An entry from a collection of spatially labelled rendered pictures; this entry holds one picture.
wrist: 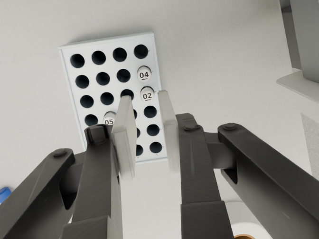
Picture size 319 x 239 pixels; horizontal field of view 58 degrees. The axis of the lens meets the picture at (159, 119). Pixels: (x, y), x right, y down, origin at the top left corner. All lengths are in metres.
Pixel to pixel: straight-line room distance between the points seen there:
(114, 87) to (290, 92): 0.15
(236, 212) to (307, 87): 0.18
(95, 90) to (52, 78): 0.06
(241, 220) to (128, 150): 0.22
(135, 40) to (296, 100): 0.14
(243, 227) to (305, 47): 0.21
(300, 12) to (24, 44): 0.24
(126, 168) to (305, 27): 0.15
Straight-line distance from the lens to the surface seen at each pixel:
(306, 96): 0.22
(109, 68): 0.27
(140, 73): 0.25
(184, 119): 0.17
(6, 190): 0.37
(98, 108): 0.28
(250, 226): 0.36
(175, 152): 0.15
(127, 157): 0.15
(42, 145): 0.34
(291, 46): 1.08
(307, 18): 0.23
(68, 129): 0.33
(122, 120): 0.16
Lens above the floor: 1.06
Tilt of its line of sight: 70 degrees down
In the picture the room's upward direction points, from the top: 171 degrees clockwise
